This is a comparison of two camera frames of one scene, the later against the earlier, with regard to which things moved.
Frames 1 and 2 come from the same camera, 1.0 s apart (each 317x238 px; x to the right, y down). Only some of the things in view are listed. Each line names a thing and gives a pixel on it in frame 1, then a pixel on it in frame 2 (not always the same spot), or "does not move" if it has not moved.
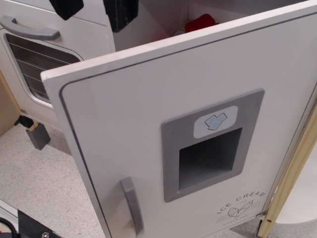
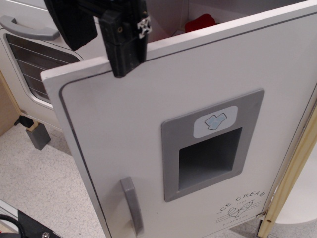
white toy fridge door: [190, 137] does not move
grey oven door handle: [45, 33] does not move
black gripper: [121, 12] to [126, 24]
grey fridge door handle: [127, 184] does not move
